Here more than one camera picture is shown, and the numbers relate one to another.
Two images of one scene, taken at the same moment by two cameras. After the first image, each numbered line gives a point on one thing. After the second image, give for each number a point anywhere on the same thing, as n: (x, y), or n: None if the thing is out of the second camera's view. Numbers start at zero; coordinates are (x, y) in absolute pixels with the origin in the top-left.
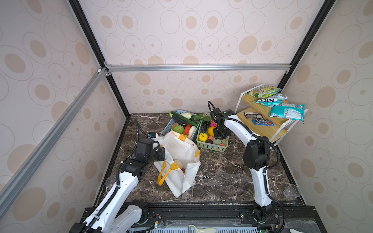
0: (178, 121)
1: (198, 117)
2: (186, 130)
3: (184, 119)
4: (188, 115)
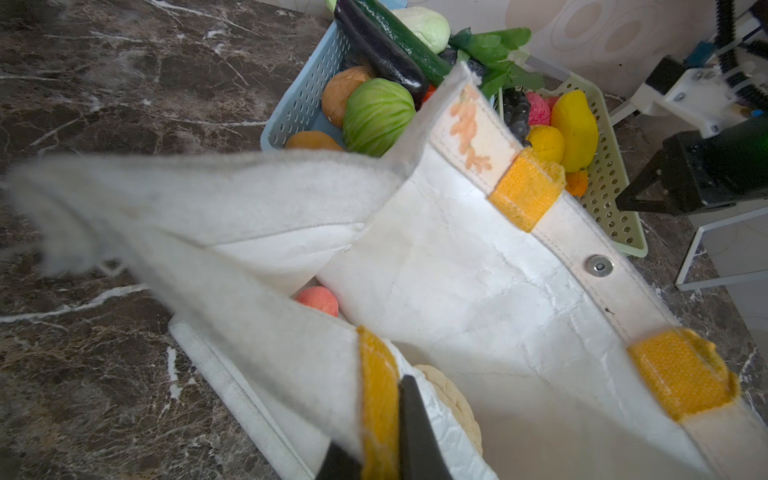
0: (378, 50)
1: (489, 55)
2: (428, 94)
3: (434, 68)
4: (428, 25)
